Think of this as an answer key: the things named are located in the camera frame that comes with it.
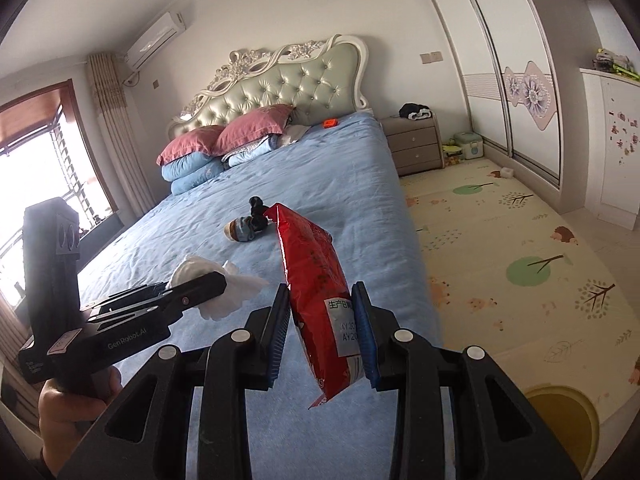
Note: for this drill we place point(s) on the brown nightstand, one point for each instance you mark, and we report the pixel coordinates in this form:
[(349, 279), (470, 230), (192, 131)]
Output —
[(415, 146)]

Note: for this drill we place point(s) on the sliding door wardrobe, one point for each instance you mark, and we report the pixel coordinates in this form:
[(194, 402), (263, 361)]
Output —
[(506, 77)]

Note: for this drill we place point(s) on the white air conditioner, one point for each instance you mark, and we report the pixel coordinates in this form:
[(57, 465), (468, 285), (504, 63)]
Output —
[(167, 28)]

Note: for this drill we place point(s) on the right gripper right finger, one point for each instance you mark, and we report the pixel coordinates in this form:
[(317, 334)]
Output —
[(458, 414)]

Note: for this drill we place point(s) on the patterned play mat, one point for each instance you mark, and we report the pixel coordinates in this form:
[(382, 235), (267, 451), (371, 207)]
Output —
[(509, 274)]

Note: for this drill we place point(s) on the white corner cabinet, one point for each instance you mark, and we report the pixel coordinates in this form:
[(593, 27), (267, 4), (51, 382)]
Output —
[(612, 193)]

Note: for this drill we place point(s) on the green tufted headboard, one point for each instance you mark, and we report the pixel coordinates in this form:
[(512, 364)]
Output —
[(320, 79)]

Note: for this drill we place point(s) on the black cloth on nightstand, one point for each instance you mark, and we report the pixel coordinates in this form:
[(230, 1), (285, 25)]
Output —
[(415, 112)]

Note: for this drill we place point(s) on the black toy on bed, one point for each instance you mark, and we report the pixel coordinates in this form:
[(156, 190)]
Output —
[(244, 229)]

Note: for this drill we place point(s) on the white tissue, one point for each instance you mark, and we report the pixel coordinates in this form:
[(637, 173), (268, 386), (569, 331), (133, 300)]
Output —
[(218, 289)]

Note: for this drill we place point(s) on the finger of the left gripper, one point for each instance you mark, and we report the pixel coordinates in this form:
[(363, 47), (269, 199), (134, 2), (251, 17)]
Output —
[(126, 298), (151, 316)]

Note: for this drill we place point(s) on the pink pillow outer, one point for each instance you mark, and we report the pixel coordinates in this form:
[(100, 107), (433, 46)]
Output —
[(252, 126)]

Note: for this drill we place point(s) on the green storage box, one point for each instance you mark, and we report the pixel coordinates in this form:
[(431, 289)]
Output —
[(471, 144)]

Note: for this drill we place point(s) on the person's left hand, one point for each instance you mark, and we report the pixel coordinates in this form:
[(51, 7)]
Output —
[(60, 411)]

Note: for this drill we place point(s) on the pink pillow near wall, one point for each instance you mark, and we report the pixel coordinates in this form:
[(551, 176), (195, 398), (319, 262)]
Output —
[(200, 140)]

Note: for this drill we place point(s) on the yellow trash bin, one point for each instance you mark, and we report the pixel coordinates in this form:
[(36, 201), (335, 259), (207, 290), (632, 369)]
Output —
[(572, 418)]

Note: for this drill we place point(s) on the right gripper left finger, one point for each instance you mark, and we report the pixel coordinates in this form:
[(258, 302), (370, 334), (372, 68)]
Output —
[(144, 432)]

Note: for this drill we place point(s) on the folded blue quilt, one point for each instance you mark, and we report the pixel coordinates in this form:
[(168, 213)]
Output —
[(190, 171)]

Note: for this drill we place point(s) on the red snack bag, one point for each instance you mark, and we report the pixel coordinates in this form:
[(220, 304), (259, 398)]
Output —
[(320, 301)]

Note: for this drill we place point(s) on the beige curtain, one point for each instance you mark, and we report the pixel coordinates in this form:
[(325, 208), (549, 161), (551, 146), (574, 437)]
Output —
[(111, 107)]

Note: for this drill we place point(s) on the wall switch plate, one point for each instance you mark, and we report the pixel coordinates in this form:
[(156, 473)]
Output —
[(431, 57)]

